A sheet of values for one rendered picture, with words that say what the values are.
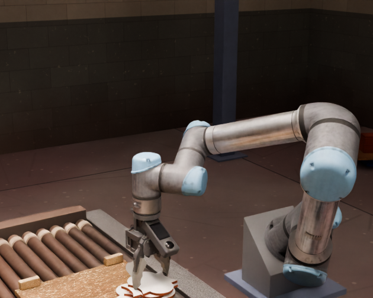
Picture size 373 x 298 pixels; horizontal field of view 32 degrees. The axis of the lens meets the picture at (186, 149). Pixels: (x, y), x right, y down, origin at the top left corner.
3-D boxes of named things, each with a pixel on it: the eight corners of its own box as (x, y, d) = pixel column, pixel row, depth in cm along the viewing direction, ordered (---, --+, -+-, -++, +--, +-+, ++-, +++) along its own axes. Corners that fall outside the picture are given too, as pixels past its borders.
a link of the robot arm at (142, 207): (167, 196, 168) (141, 203, 163) (167, 212, 169) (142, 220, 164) (149, 188, 173) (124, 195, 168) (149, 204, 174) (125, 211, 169)
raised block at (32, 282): (38, 283, 184) (37, 274, 184) (41, 285, 183) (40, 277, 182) (18, 288, 181) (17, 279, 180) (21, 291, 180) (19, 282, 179)
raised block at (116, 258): (121, 259, 199) (120, 252, 198) (123, 262, 197) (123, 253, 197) (103, 265, 196) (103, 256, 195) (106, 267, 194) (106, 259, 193)
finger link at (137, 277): (125, 282, 174) (136, 250, 174) (138, 291, 170) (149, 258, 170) (116, 282, 172) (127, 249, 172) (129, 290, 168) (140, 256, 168)
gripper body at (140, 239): (147, 242, 179) (147, 201, 175) (166, 253, 172) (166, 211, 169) (124, 250, 174) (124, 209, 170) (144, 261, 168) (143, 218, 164)
